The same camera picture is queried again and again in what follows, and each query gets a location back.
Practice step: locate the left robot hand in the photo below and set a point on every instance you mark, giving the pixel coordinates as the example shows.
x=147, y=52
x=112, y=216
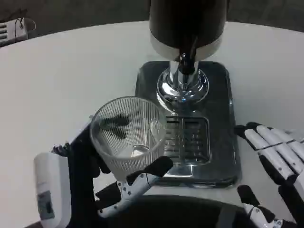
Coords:
x=80, y=164

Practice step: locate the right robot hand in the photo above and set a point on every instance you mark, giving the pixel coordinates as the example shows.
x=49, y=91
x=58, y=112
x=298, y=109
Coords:
x=275, y=147

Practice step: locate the clear ribbed glass cup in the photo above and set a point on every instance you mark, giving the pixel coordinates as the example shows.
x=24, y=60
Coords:
x=133, y=133

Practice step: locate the steel drip tray with grid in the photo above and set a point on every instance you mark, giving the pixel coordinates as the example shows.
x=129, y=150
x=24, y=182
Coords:
x=213, y=133

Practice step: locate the black robot torso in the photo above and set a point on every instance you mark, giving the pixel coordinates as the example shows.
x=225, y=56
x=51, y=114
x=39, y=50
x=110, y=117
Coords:
x=175, y=212

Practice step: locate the black drink dispenser with tap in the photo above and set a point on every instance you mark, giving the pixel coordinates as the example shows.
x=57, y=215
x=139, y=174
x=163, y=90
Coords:
x=186, y=38

